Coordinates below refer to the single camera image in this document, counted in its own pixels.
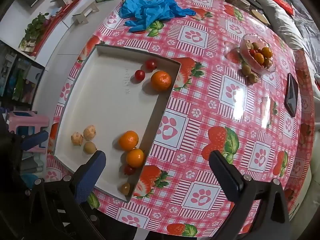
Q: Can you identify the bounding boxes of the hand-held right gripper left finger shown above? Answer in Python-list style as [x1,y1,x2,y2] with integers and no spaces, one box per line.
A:
[26,150,108,240]

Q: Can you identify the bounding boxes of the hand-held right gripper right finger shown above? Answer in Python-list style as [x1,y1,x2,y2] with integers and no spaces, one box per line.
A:
[209,150,292,240]

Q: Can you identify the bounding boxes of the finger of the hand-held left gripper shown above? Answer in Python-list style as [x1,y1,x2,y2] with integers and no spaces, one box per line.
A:
[7,130,49,155]

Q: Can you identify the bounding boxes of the orange mandarin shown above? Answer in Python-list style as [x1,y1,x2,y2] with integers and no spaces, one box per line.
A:
[150,71,172,92]
[126,148,145,168]
[118,130,139,151]

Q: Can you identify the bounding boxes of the white shallow tray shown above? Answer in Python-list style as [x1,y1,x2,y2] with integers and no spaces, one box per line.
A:
[52,44,182,203]

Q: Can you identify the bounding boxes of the clear glass bowl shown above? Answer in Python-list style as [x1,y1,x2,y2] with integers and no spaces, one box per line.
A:
[239,33,277,75]

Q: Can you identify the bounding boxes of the pink plastic stool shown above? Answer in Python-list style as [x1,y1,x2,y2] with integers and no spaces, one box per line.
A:
[7,110,50,155]

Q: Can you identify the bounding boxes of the dark glass cabinet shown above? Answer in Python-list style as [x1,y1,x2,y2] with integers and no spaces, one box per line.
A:
[0,40,45,105]

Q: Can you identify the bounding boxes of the pink strawberry print tablecloth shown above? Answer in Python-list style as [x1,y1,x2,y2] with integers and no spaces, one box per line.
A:
[46,0,315,238]

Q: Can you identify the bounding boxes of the black smartphone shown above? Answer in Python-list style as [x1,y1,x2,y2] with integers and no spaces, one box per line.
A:
[284,73,299,117]

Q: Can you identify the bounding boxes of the green potted plant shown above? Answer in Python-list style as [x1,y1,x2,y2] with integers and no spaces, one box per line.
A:
[18,12,50,53]

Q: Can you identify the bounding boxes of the grey quilt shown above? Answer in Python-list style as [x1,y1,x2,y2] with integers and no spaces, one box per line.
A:
[252,0,304,53]

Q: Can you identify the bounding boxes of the round wooden board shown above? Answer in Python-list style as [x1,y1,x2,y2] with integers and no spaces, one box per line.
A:
[251,9,270,25]

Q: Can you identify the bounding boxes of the blue rubber gloves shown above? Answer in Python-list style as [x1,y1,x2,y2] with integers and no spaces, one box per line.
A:
[119,0,197,32]

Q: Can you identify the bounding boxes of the red packet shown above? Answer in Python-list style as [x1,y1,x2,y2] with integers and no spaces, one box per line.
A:
[271,0,294,14]

